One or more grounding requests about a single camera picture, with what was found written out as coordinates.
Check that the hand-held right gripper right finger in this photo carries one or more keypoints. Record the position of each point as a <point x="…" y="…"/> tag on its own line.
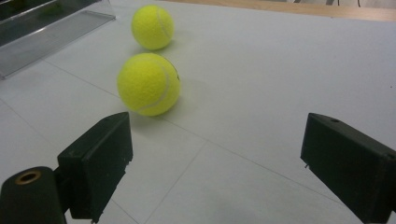
<point x="351" y="168"/>

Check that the clear acrylic tray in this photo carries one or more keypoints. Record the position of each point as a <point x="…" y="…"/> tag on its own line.
<point x="34" y="40"/>

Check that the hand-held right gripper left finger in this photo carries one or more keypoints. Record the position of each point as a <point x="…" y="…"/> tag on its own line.
<point x="96" y="161"/>

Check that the yellow tennis ball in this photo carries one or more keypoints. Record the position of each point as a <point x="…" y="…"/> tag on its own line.
<point x="152" y="27"/>
<point x="146" y="85"/>

